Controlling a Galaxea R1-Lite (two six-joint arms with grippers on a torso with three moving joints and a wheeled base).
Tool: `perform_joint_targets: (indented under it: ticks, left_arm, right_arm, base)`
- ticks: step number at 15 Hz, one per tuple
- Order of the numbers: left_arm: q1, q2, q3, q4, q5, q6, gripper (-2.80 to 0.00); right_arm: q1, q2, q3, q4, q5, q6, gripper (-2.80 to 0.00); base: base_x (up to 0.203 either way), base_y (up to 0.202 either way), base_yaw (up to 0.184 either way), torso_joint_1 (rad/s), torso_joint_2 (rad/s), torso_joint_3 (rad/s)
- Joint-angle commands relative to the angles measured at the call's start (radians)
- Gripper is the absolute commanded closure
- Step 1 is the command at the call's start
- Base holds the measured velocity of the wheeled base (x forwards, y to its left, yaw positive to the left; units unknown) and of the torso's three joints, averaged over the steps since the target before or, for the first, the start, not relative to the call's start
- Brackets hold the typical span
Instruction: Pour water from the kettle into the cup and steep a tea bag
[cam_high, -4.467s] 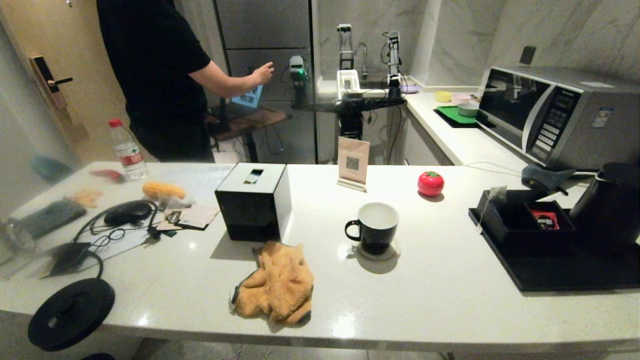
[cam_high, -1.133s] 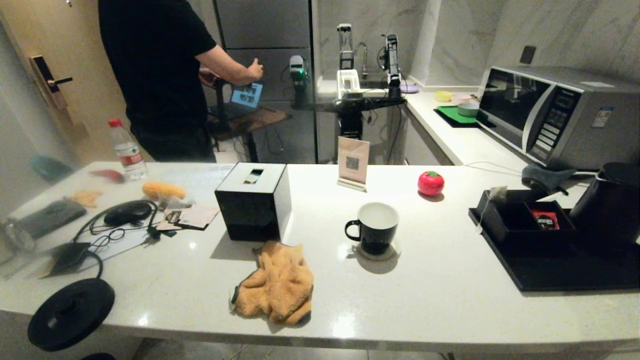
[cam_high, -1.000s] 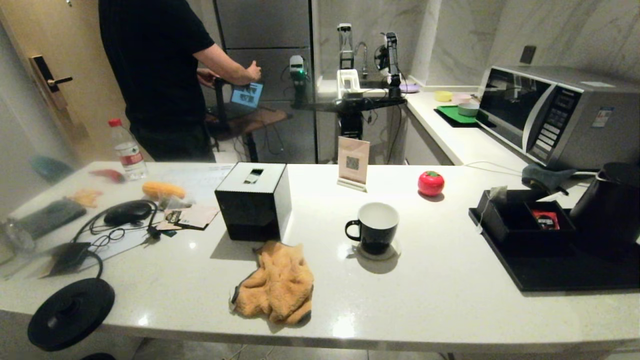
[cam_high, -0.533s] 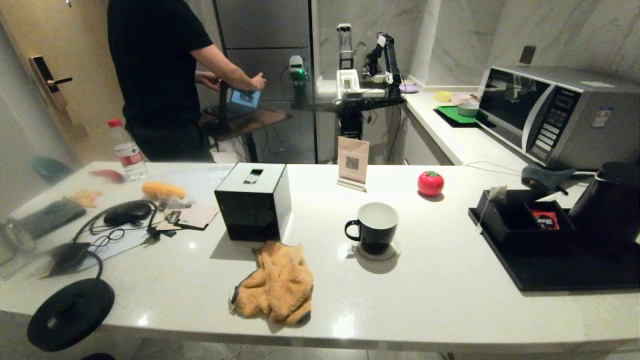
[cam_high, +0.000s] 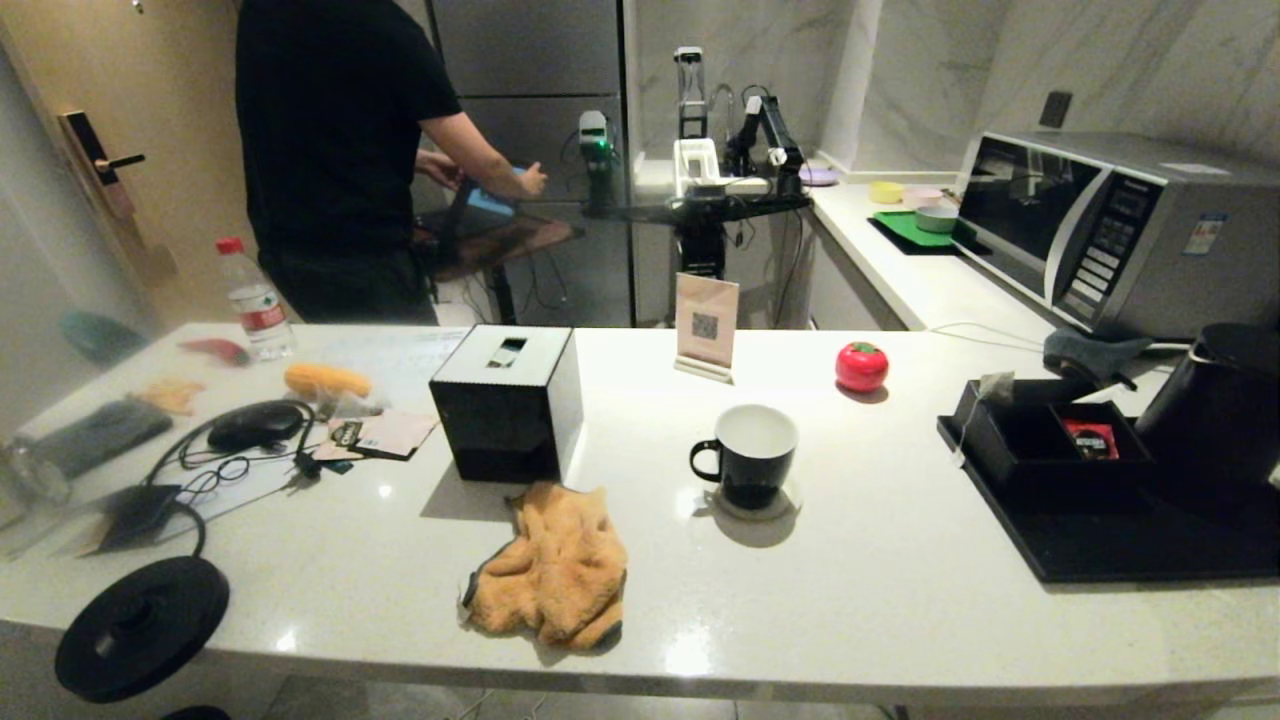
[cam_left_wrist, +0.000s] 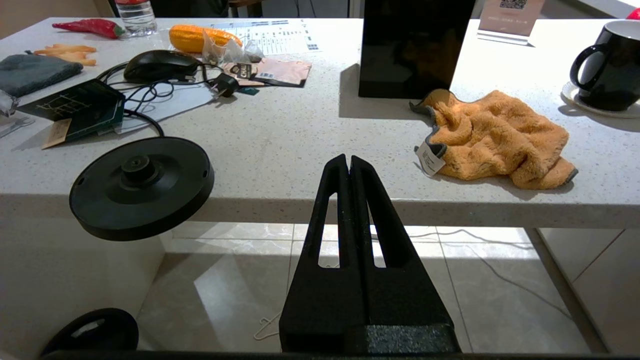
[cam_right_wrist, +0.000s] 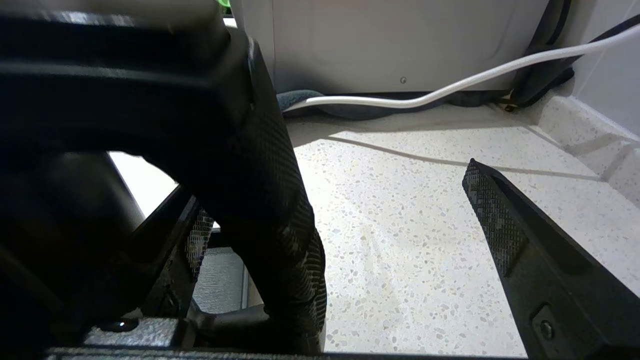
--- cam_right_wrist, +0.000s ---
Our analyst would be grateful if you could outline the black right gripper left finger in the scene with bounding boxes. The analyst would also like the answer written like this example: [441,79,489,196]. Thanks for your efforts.
[90,192,216,326]

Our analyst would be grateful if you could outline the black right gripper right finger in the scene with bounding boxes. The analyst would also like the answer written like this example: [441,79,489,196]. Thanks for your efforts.
[461,158,640,360]

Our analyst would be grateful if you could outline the black electric kettle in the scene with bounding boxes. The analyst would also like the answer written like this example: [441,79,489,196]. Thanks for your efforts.
[0,0,328,356]

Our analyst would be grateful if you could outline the silver microwave oven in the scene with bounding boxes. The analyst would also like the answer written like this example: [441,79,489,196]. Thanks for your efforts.
[230,0,551,96]

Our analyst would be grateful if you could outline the white power cable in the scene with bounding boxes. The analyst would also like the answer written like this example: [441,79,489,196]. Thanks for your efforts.
[282,22,640,113]

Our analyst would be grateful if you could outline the black microwave power cord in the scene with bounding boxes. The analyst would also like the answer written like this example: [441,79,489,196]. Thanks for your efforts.
[510,0,640,107]

